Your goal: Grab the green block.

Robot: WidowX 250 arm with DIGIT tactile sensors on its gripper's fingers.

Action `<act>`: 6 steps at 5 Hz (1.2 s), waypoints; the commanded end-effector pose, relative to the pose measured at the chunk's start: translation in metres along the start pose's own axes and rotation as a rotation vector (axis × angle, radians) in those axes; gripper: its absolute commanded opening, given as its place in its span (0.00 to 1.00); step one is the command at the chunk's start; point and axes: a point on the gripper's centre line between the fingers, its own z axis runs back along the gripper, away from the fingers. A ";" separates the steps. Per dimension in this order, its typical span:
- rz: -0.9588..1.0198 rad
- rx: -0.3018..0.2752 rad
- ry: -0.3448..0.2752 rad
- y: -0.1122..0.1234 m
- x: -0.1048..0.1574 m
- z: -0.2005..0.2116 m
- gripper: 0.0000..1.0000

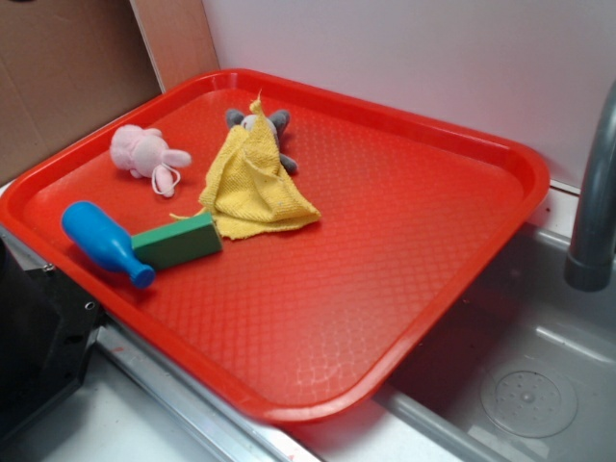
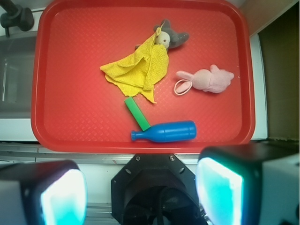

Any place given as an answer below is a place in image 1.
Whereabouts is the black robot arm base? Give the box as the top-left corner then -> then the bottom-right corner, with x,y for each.
1,244 -> 101,444

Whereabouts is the green rectangular block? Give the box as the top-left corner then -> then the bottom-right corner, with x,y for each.
132,213 -> 222,270

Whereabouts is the yellow terry cloth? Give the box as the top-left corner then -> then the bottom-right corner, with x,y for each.
197,98 -> 321,240

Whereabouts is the red plastic tray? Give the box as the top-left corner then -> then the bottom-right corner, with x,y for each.
1,69 -> 550,424

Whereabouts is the grey plush toy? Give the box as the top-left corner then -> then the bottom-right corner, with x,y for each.
225,109 -> 297,175

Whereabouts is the pink plush bunny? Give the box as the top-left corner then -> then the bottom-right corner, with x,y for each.
110,124 -> 193,198

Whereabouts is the blue plastic toy bottle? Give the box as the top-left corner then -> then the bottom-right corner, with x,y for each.
61,201 -> 155,289

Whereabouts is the light wooden board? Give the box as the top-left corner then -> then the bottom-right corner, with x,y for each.
130,0 -> 219,92

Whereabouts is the grey plastic sink basin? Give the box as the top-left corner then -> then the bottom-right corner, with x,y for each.
295,226 -> 615,461

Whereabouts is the grey sink faucet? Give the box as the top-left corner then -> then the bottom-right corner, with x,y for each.
564,87 -> 615,292

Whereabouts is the brown cardboard panel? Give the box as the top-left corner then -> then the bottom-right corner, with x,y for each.
1,1 -> 160,183

